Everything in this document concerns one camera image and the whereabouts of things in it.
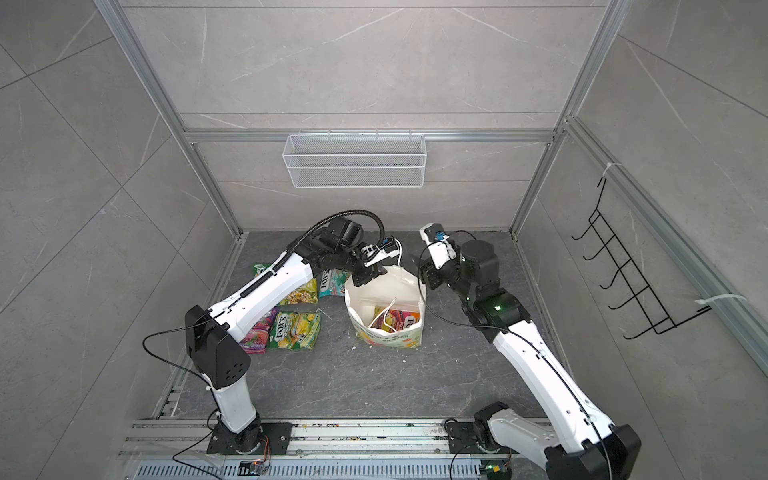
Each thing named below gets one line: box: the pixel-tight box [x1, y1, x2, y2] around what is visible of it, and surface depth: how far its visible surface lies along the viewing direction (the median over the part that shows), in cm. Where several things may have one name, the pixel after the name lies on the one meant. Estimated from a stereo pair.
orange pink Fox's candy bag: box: [373, 310, 420, 332], surface depth 94 cm
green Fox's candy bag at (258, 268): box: [252, 263, 272, 277], surface depth 106 cm
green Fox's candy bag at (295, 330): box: [268, 312, 321, 350], surface depth 90 cm
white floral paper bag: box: [344, 265, 427, 348], surface depth 80 cm
